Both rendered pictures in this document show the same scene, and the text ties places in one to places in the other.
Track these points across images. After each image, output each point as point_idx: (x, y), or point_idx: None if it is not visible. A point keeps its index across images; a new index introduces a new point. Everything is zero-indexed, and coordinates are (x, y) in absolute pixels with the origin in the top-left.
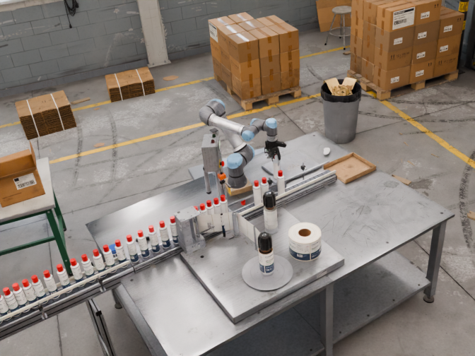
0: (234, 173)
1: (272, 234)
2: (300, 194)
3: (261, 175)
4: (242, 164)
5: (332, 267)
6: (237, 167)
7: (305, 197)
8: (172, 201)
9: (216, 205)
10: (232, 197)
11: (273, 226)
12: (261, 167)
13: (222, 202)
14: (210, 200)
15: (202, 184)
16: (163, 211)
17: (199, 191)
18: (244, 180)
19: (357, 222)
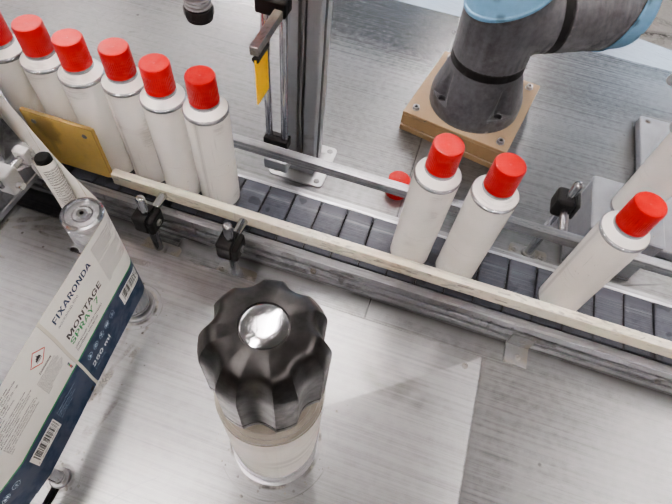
0: (466, 45)
1: (235, 478)
2: (643, 375)
3: (595, 147)
4: (528, 25)
5: None
6: (491, 19)
7: (657, 407)
8: (247, 7)
9: (146, 98)
10: (401, 138)
11: (247, 465)
12: (630, 122)
13: (187, 107)
14: (331, 87)
15: (391, 26)
16: (182, 12)
17: (352, 37)
18: (491, 109)
19: None
